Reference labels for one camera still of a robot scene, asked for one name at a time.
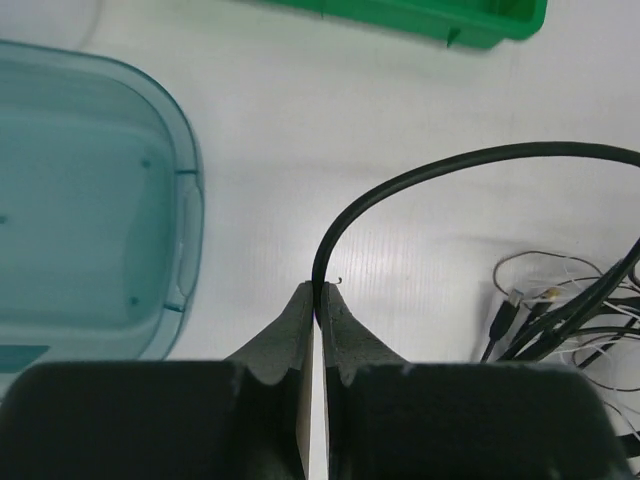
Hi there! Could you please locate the thin brown wire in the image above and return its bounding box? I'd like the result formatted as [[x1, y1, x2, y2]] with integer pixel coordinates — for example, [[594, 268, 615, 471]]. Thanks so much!
[[492, 249, 640, 391]]

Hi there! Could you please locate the black round usb cable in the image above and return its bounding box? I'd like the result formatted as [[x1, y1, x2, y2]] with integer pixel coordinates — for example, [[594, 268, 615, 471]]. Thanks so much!
[[310, 142, 640, 361]]

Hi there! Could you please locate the green plastic tray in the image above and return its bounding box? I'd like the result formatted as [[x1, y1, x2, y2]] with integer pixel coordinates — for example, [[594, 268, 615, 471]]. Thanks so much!
[[257, 0, 548, 51]]

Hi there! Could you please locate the teal translucent plastic bin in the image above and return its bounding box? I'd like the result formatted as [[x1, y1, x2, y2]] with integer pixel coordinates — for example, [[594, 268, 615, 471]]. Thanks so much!
[[1, 41, 204, 387]]

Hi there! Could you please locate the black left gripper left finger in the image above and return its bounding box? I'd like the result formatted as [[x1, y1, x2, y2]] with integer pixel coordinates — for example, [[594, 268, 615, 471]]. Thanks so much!
[[1, 282, 313, 479]]

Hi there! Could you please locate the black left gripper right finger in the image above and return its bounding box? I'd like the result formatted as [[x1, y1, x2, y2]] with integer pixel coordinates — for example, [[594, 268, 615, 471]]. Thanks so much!
[[319, 283, 632, 479]]

